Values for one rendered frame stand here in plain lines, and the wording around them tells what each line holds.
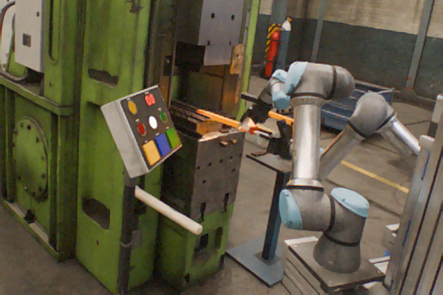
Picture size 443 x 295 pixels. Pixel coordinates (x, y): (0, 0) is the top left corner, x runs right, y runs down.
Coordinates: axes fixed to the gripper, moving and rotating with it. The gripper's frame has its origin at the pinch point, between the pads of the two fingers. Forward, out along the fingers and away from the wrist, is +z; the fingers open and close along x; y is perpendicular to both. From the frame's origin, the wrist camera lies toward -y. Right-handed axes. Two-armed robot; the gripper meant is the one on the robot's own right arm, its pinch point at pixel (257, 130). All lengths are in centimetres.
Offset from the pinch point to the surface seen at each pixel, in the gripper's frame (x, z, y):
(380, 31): 818, 244, -40
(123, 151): -72, 7, -1
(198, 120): -8.2, 30.8, 2.2
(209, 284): 4, 20, 100
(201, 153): -13.3, 21.8, 15.7
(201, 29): -17, 27, -44
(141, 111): -61, 12, -14
